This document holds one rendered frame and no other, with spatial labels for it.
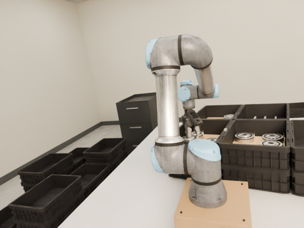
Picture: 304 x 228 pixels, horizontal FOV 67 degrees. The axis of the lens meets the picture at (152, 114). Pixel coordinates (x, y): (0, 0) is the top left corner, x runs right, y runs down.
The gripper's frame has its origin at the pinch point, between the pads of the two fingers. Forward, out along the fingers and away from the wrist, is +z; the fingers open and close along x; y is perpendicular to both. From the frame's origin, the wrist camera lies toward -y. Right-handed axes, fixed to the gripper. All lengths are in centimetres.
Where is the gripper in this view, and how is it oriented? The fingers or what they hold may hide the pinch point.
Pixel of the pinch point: (194, 138)
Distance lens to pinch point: 142.0
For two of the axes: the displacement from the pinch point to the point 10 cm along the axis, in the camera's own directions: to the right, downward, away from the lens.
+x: -9.4, 2.0, -2.6
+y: -2.9, -1.7, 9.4
